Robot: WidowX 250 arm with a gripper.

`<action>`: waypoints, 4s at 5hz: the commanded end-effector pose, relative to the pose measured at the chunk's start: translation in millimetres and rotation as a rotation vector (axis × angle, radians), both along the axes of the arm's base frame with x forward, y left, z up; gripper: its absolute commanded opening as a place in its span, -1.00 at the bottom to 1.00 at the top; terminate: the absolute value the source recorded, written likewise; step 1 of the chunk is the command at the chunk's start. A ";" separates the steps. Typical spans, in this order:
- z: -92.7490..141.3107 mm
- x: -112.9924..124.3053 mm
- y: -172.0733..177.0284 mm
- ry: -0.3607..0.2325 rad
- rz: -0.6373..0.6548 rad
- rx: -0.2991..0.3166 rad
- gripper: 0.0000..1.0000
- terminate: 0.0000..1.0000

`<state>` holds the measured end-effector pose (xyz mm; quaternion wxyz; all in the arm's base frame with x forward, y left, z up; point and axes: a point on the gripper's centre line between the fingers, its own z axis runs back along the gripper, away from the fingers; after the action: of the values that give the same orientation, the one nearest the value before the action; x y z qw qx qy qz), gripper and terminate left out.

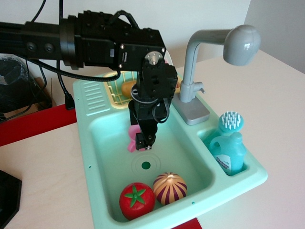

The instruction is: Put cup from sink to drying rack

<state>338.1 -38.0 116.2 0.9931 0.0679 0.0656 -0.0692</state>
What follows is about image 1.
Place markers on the yellow dish drying rack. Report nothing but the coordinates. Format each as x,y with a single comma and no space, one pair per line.
114,89

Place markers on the yellow toy bowl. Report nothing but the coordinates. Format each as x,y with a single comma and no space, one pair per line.
126,88

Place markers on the teal detergent bottle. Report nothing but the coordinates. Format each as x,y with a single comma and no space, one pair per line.
229,152

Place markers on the black bag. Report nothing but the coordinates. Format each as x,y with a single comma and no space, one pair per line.
15,84

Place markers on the red table edge strip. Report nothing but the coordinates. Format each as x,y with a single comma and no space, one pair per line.
35,123

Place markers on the mint green toy sink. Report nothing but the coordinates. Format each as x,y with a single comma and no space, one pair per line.
179,148

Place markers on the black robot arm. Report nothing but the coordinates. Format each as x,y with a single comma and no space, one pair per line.
105,40

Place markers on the teal scrub brush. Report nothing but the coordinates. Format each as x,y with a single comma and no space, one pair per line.
230,122

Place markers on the red toy tomato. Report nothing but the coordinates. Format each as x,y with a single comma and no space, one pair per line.
136,199

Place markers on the striped toy onion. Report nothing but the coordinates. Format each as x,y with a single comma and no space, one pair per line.
169,187

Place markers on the pink toy cup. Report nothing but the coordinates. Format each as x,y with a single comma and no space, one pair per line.
132,131

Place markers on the grey toy faucet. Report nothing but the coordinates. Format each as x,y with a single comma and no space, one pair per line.
239,47

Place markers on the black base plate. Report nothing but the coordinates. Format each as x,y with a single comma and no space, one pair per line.
10,195

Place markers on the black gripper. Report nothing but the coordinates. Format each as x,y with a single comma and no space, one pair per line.
147,112

